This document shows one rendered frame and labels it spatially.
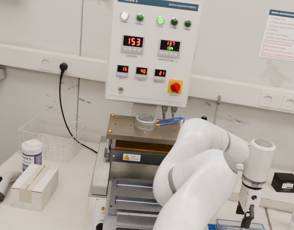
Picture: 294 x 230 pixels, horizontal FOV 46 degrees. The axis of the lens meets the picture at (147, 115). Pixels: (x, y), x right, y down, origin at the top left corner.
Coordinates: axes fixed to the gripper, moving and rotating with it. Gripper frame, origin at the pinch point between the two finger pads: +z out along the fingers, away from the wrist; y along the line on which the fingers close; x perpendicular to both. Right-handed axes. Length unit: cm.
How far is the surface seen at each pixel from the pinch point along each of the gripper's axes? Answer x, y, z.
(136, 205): 40.7, -19.6, -14.9
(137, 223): 40, -28, -15
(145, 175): 38.1, 5.5, -9.7
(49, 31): 93, 69, -47
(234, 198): -3.0, 22.0, 6.8
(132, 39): 49, 22, -57
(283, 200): -23.8, 20.3, 3.9
